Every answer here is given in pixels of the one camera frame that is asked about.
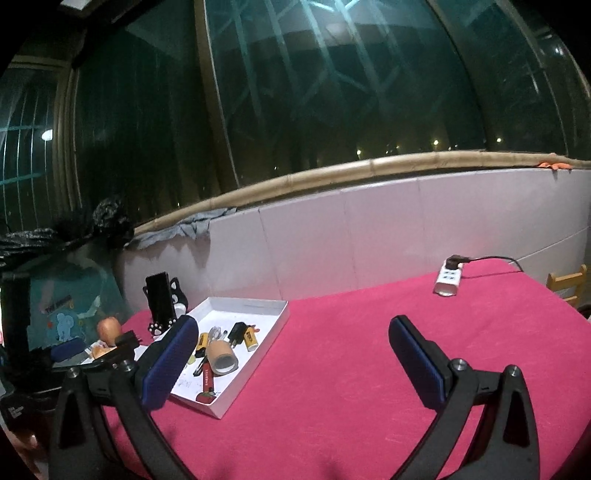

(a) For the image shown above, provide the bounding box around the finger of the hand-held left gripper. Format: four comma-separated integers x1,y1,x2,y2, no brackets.
113,331,141,363
48,339,88,365

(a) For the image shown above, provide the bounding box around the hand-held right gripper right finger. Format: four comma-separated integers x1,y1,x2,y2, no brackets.
388,315,541,480

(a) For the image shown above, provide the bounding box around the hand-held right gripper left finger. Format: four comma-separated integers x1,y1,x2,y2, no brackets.
48,315,200,480

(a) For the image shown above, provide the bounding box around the peach round toy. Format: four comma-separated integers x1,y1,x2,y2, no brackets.
91,318,123,361

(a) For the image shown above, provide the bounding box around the white printed cardboard box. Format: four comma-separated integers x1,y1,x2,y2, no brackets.
131,296,291,420

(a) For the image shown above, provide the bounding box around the teal printed bag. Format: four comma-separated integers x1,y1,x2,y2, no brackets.
28,256,130,356

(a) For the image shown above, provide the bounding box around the tan tape roll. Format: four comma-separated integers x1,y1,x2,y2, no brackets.
205,339,238,376

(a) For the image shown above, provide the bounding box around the black smartphone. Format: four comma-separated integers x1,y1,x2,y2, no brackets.
144,272,176,326

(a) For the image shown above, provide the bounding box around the black cat phone stand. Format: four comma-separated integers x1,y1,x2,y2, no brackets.
143,276,191,340

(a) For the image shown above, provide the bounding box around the red patterned tablecloth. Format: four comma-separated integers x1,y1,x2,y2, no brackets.
104,258,591,480

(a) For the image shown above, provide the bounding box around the white power strip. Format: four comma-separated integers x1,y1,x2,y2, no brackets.
433,259,464,297

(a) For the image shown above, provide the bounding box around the black plastic bag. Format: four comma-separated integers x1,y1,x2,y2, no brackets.
0,194,134,259

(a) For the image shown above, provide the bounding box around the grey cloth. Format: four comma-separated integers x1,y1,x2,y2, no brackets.
124,207,238,250

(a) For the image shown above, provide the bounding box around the wooden chair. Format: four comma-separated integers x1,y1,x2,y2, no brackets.
546,264,591,315

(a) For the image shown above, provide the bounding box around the tan window sill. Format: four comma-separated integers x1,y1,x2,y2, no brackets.
134,148,591,232

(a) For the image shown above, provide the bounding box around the large glass window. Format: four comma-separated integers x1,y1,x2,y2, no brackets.
0,0,591,232

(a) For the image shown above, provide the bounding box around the black plug with cable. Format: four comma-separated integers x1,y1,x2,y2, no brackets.
450,255,525,274

